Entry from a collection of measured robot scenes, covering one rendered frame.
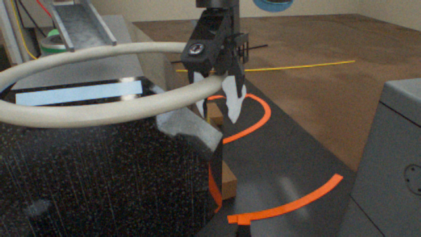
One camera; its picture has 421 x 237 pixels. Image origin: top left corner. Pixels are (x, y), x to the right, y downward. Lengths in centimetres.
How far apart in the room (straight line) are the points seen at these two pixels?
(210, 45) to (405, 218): 74
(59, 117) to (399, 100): 79
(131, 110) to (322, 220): 132
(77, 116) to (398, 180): 81
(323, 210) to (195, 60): 135
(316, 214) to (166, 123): 101
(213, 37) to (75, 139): 54
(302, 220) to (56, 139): 117
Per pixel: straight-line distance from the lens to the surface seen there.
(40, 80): 95
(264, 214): 156
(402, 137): 91
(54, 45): 120
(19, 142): 89
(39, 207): 103
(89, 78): 90
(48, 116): 44
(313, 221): 159
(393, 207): 100
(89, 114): 42
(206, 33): 45
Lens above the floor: 115
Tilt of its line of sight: 29 degrees down
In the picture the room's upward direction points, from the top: straight up
